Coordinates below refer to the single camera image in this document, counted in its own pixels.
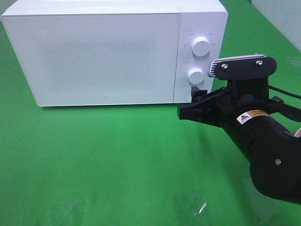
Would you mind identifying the white microwave door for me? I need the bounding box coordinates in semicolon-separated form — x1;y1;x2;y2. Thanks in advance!
2;14;180;106

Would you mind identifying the white microwave knob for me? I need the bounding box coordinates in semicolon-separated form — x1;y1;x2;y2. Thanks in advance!
191;36;210;57
188;67;205;85

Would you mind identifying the clear tape patch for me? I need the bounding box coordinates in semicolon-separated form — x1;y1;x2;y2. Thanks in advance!
172;190;207;217

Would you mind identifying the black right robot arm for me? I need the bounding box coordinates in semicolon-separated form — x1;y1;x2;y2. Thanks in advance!
177;79;301;204

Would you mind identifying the white microwave oven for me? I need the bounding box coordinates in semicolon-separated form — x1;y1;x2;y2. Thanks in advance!
1;0;228;107

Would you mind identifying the upper white microwave knob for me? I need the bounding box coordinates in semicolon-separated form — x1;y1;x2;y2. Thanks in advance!
191;36;210;57

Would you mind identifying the lower white microwave knob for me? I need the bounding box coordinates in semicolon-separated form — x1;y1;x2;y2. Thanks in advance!
188;67;205;85

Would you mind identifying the black cable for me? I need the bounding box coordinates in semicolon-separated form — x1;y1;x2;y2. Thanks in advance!
268;85;301;99

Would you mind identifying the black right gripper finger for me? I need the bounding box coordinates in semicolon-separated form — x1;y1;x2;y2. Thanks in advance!
191;86;207;103
177;90;226;125

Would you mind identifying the pink plate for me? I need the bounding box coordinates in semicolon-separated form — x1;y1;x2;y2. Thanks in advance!
294;128;301;137

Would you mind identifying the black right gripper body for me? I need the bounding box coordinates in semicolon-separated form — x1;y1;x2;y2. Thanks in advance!
214;79;275;132

